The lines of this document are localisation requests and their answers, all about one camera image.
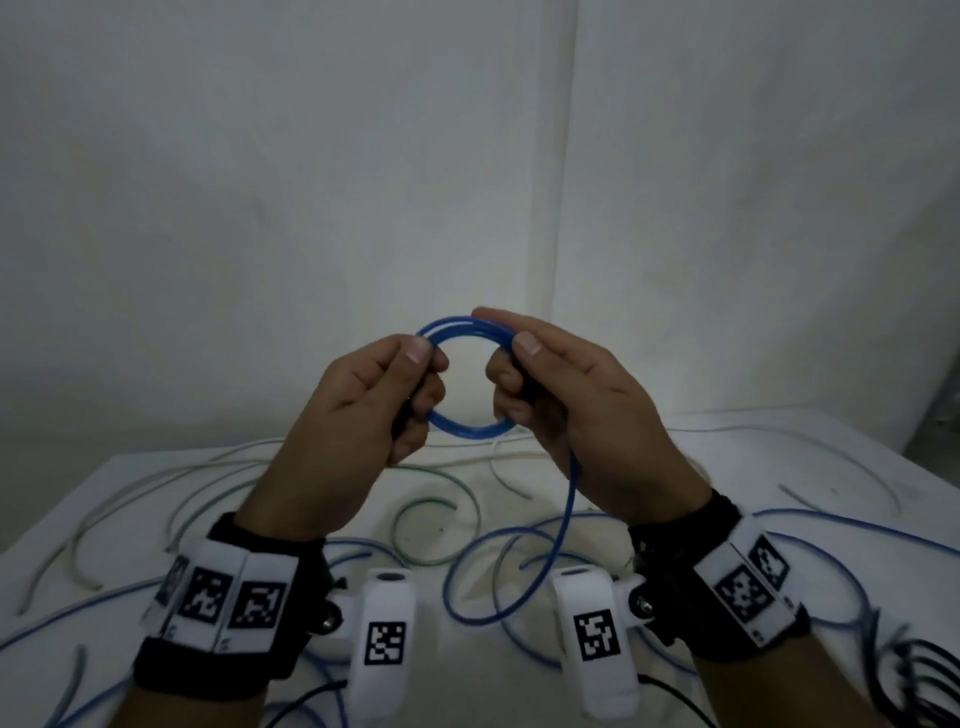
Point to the person's left hand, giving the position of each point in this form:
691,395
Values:
337,420

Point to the person's right hand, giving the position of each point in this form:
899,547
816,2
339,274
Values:
600,435

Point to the person's left thumb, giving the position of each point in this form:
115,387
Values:
394,356

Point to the person's right thumb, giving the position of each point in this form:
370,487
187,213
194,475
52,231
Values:
551,358

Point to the person's left forearm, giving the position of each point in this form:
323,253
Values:
217,714

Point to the person's right forearm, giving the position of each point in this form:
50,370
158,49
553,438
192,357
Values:
780,697

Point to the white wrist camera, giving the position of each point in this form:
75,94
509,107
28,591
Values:
386,600
596,592

